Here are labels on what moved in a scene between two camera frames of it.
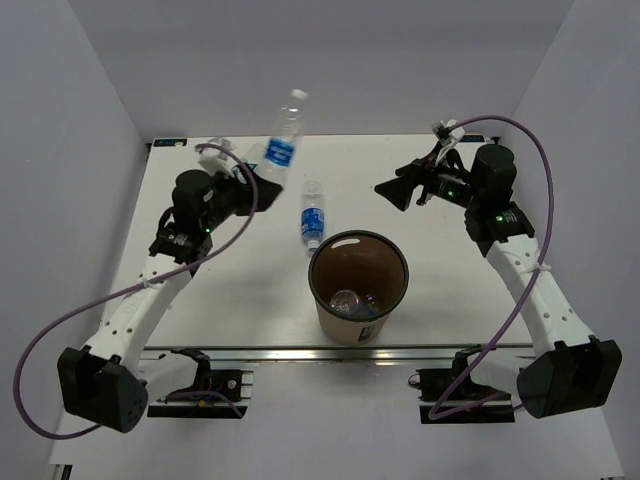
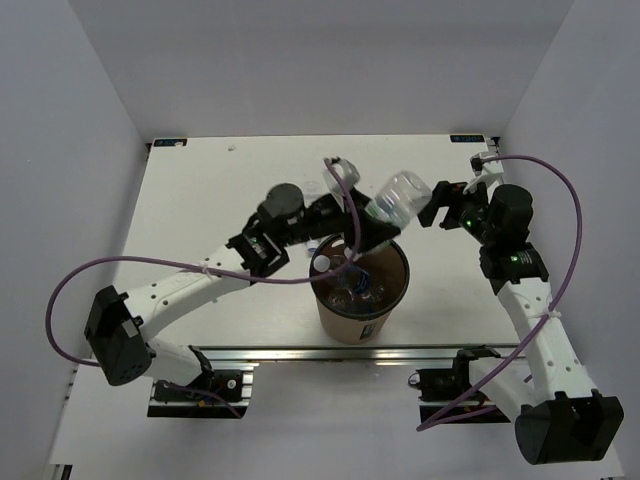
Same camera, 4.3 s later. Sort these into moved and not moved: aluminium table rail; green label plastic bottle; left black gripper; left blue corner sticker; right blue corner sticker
Moved: green label plastic bottle; left black gripper
Not moved: aluminium table rail; right blue corner sticker; left blue corner sticker
